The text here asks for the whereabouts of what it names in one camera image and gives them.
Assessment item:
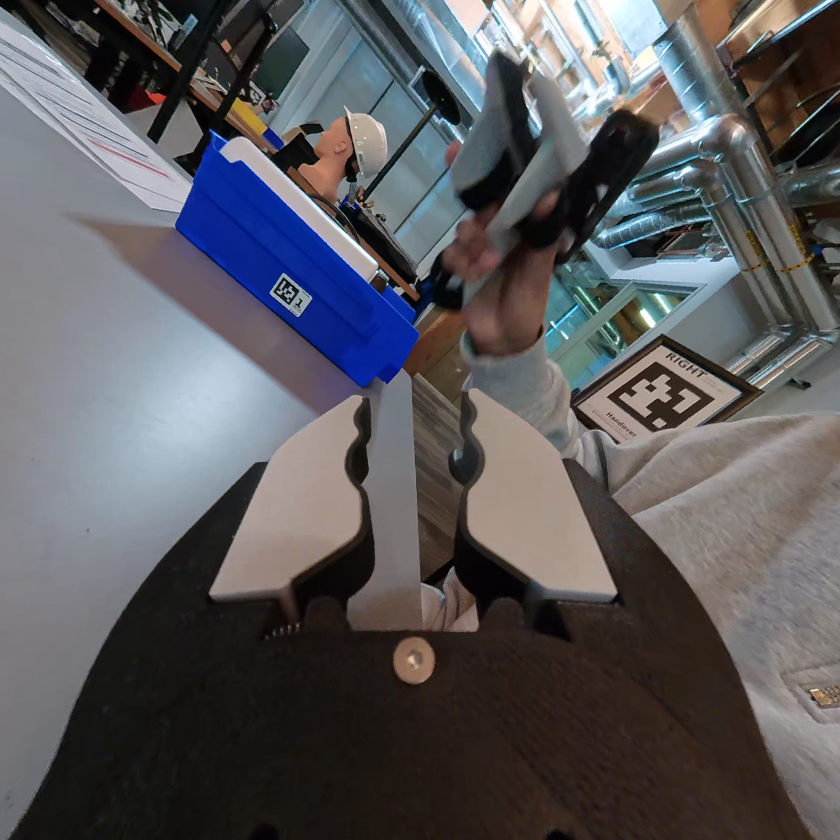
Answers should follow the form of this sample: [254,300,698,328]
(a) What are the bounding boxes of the person's grey sweatshirt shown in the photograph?
[577,413,840,834]

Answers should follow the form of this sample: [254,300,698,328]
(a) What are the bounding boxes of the grey desk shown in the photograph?
[0,10,424,840]

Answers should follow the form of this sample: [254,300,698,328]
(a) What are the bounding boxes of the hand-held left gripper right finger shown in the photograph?
[453,389,621,631]

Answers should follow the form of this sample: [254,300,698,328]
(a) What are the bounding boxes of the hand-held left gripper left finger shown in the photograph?
[209,394,380,621]

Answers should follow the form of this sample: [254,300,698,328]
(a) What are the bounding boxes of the framed marker sign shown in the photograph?
[570,335,765,446]

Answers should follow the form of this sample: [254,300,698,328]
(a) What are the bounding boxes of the printed paper sheet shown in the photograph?
[0,26,193,214]

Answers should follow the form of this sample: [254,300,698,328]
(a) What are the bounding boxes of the mannequin bust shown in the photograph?
[279,115,368,204]

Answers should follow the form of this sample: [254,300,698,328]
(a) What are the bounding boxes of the black round floor lamp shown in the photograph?
[364,69,463,201]

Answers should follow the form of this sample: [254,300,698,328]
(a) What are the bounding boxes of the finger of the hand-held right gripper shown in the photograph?
[451,49,534,212]
[499,71,589,231]

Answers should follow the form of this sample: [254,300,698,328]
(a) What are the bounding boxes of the silver ventilation ducts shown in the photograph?
[591,0,840,388]

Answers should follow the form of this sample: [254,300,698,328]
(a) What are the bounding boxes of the blue bin with square tag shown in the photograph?
[175,129,421,388]

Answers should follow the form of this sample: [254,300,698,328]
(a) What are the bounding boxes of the person's right forearm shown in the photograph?
[459,325,631,487]

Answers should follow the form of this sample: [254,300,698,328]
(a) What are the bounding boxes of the person's right hand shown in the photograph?
[441,141,568,358]

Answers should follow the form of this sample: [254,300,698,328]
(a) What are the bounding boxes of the white hard hat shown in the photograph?
[344,110,389,179]

